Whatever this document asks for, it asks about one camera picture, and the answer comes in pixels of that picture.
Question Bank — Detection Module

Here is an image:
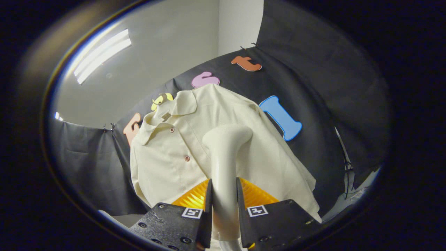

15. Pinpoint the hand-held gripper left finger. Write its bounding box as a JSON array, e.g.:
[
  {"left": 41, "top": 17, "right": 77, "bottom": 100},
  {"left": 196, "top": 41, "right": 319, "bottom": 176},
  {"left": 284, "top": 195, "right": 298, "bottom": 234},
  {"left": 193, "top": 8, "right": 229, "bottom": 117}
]
[{"left": 130, "top": 178, "right": 213, "bottom": 251}]

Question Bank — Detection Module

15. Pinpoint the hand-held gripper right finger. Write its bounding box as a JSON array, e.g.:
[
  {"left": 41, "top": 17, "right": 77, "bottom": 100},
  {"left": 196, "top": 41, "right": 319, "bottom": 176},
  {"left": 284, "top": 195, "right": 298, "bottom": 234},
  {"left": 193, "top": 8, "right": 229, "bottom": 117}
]
[{"left": 236, "top": 177, "right": 323, "bottom": 250}]

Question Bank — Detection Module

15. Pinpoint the cream button shirt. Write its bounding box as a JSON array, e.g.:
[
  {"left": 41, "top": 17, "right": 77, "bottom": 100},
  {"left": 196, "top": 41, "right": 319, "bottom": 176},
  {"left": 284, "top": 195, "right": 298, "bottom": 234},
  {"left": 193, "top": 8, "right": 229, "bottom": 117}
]
[{"left": 130, "top": 84, "right": 322, "bottom": 223}]

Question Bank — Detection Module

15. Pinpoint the white garment steamer nozzle with hose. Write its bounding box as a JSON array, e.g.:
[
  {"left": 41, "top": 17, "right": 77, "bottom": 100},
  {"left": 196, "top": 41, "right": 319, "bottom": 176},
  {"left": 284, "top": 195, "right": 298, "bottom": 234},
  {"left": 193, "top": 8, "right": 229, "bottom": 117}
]
[{"left": 202, "top": 124, "right": 253, "bottom": 251}]

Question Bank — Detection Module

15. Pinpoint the thin metal stand pole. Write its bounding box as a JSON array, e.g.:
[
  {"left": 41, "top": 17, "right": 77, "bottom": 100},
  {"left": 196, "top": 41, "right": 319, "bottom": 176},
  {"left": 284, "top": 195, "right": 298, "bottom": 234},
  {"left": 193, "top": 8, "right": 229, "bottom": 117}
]
[{"left": 334, "top": 127, "right": 354, "bottom": 200}]

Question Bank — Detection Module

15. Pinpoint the black backdrop cloth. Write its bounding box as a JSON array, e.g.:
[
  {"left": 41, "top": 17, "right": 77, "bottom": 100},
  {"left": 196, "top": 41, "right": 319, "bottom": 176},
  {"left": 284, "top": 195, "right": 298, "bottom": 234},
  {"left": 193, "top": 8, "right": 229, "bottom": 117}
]
[{"left": 49, "top": 0, "right": 391, "bottom": 217}]

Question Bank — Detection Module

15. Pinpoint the long ceiling light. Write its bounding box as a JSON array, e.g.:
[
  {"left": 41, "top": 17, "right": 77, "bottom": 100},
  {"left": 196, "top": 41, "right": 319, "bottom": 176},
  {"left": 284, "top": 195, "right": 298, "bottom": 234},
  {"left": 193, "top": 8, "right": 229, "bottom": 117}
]
[{"left": 73, "top": 29, "right": 132, "bottom": 85}]

